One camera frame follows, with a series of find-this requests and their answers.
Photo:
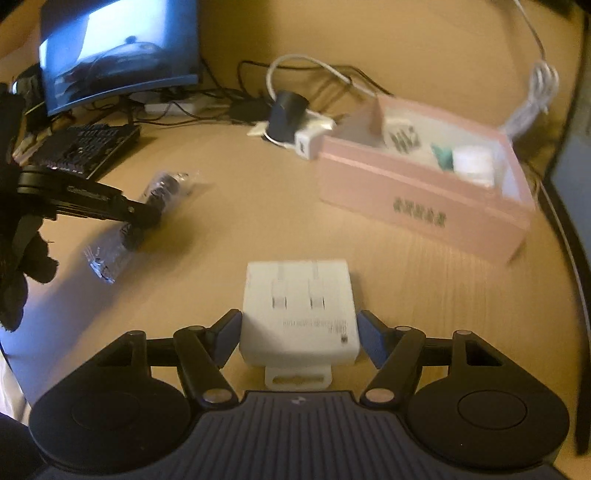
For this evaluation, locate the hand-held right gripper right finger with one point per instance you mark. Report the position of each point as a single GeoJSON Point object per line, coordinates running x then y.
{"type": "Point", "coordinates": [371, 337]}

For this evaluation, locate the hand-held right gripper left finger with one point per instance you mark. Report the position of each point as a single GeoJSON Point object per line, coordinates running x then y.
{"type": "Point", "coordinates": [225, 339]}

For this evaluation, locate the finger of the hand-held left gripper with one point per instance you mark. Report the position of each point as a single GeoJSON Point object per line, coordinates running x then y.
{"type": "Point", "coordinates": [131, 237]}
{"type": "Point", "coordinates": [141, 213]}

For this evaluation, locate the clear bag with black part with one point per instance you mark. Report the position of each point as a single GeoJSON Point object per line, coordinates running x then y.
{"type": "Point", "coordinates": [166, 184]}

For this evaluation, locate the small white product box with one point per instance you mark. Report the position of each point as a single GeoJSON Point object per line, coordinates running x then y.
{"type": "Point", "coordinates": [300, 300]}

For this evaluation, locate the pink cardboard box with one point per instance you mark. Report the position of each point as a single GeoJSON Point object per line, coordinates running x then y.
{"type": "Point", "coordinates": [415, 203]}

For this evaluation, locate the black cylinder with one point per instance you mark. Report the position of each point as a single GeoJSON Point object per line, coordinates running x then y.
{"type": "Point", "coordinates": [286, 115]}

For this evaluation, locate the white charger plug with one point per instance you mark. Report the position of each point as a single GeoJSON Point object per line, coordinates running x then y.
{"type": "Point", "coordinates": [308, 144]}

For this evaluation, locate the white round jar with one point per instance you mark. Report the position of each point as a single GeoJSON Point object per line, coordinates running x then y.
{"type": "Point", "coordinates": [473, 166]}

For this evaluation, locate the small metal parts packet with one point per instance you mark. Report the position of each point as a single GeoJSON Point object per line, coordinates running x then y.
{"type": "Point", "coordinates": [401, 136]}

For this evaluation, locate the person's left hand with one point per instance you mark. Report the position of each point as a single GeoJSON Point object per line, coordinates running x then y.
{"type": "Point", "coordinates": [18, 258]}

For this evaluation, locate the black keyboard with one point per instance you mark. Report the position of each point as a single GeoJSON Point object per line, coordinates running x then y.
{"type": "Point", "coordinates": [83, 147]}

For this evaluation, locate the white power strip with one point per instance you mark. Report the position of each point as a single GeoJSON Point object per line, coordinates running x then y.
{"type": "Point", "coordinates": [173, 107]}

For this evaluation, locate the black power adapter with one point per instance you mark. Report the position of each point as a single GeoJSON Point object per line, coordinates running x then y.
{"type": "Point", "coordinates": [249, 110]}

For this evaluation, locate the computer monitor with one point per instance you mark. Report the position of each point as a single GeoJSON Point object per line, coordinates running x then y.
{"type": "Point", "coordinates": [115, 46]}

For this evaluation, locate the computer case with glass panel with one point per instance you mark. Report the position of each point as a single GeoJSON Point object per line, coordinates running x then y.
{"type": "Point", "coordinates": [577, 152]}

